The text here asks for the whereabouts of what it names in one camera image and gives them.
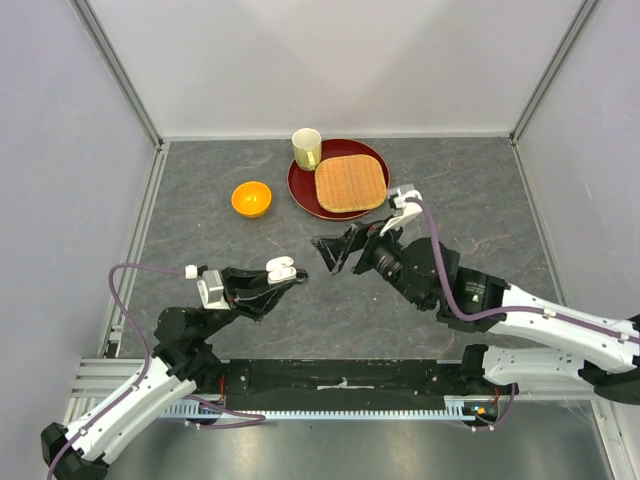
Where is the slotted cable duct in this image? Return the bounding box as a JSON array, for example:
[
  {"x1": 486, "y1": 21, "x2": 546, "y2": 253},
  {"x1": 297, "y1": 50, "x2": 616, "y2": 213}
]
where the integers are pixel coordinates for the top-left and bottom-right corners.
[{"x1": 160, "y1": 398, "x2": 498, "y2": 421}]

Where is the cream ceramic mug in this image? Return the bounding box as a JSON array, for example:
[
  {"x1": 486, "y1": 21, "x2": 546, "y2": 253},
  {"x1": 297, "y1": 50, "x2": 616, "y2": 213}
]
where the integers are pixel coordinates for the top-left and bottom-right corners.
[{"x1": 291, "y1": 128, "x2": 322, "y2": 171}]

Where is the aluminium frame rail right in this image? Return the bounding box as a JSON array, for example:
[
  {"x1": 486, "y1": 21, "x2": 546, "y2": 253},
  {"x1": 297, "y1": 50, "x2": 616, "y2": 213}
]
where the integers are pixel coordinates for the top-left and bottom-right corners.
[{"x1": 509, "y1": 0, "x2": 601, "y2": 146}]

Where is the black earbud charging case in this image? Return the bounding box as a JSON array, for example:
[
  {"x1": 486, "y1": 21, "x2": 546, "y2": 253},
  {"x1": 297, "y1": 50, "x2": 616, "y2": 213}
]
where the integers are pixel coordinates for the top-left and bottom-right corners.
[{"x1": 296, "y1": 270, "x2": 309, "y2": 282}]

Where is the orange bowl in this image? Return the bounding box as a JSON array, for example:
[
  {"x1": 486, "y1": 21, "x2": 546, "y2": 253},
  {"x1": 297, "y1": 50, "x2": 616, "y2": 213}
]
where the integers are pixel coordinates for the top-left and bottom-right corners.
[{"x1": 231, "y1": 181, "x2": 272, "y2": 219}]

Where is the aluminium frame rail left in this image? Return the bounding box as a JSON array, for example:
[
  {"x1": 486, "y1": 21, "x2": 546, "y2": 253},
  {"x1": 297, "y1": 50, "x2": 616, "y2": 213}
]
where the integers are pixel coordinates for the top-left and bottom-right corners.
[{"x1": 70, "y1": 0, "x2": 163, "y2": 149}]

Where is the dark red round tray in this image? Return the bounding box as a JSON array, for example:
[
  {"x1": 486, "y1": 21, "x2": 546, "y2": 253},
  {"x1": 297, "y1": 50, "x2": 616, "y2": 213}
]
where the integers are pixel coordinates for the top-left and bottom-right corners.
[{"x1": 287, "y1": 138, "x2": 391, "y2": 221}]

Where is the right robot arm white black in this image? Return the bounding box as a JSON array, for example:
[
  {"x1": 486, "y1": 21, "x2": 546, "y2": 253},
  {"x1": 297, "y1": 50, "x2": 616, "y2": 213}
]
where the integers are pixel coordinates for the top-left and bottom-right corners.
[{"x1": 311, "y1": 222, "x2": 639, "y2": 405}]

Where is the white earbud charging case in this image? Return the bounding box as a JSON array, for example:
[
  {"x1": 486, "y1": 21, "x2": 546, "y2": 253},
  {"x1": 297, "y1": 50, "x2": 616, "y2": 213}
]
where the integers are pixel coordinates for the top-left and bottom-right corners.
[{"x1": 265, "y1": 256, "x2": 297, "y2": 285}]

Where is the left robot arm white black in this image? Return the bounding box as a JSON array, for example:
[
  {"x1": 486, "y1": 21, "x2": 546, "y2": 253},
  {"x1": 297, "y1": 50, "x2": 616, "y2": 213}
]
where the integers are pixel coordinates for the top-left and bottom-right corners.
[{"x1": 41, "y1": 256, "x2": 308, "y2": 479}]

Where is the aluminium frame rail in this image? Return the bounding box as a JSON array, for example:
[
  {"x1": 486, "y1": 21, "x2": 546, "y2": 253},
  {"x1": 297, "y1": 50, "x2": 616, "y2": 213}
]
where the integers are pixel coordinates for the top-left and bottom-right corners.
[
  {"x1": 509, "y1": 0, "x2": 601, "y2": 146},
  {"x1": 70, "y1": 0, "x2": 163, "y2": 149}
]

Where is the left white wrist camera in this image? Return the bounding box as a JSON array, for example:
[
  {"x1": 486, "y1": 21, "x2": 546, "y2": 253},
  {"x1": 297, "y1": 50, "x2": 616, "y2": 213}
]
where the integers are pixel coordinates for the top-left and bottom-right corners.
[{"x1": 197, "y1": 270, "x2": 229, "y2": 310}]

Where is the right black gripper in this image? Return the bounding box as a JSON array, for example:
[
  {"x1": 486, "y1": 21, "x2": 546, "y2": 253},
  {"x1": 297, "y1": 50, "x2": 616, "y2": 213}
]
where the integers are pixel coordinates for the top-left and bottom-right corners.
[{"x1": 311, "y1": 213, "x2": 429, "y2": 309}]

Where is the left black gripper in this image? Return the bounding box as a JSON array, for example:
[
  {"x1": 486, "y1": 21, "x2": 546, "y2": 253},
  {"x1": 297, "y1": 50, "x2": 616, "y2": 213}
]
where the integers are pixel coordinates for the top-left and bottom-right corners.
[{"x1": 197, "y1": 265, "x2": 297, "y2": 341}]

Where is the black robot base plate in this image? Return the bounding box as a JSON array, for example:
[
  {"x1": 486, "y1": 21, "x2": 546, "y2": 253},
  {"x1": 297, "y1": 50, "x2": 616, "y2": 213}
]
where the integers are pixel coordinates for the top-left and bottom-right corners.
[{"x1": 199, "y1": 357, "x2": 501, "y2": 412}]

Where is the woven bamboo square tray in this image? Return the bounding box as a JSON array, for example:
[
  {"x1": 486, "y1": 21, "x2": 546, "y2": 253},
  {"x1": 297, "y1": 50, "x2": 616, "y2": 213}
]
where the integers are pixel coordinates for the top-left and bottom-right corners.
[{"x1": 314, "y1": 154, "x2": 387, "y2": 213}]

